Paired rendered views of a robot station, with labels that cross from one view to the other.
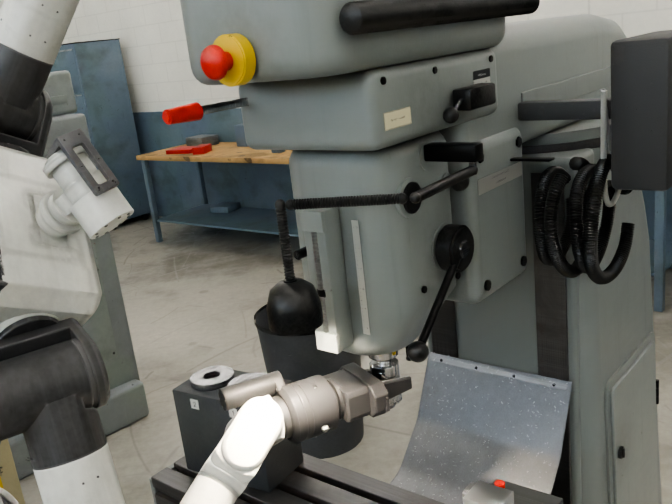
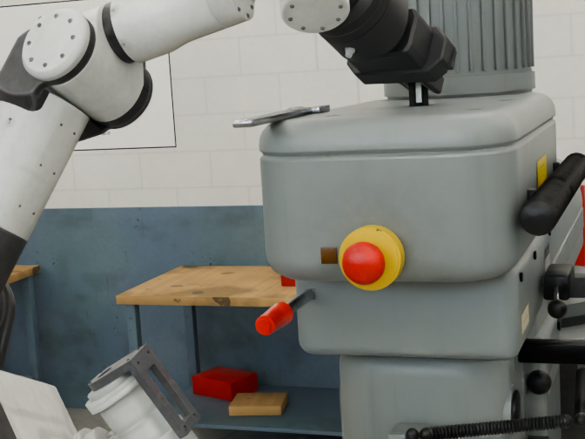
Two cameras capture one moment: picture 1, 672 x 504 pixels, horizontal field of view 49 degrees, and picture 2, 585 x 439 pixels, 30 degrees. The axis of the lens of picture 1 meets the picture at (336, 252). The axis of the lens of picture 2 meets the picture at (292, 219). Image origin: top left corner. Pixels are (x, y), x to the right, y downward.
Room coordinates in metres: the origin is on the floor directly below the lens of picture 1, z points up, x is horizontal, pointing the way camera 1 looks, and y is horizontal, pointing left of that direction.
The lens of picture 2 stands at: (0.00, 0.52, 1.94)
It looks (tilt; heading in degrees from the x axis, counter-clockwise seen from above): 8 degrees down; 339
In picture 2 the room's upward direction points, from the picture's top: 4 degrees counter-clockwise
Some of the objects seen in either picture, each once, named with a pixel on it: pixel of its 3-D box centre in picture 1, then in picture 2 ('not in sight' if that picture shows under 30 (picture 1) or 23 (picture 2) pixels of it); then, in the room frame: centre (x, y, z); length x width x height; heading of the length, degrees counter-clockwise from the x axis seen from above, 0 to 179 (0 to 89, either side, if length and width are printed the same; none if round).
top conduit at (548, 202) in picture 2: (452, 9); (557, 186); (1.01, -0.19, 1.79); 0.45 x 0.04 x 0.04; 139
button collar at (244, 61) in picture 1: (232, 60); (371, 257); (0.90, 0.09, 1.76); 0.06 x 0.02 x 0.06; 49
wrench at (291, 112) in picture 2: not in sight; (280, 115); (1.02, 0.13, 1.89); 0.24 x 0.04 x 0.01; 142
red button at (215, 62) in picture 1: (218, 62); (365, 262); (0.88, 0.11, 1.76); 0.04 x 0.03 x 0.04; 49
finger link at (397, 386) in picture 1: (395, 388); not in sight; (1.05, -0.07, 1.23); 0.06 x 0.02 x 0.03; 116
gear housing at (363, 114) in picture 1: (375, 97); (434, 280); (1.11, -0.08, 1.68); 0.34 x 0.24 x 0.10; 139
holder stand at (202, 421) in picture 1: (237, 423); not in sight; (1.35, 0.24, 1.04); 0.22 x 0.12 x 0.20; 56
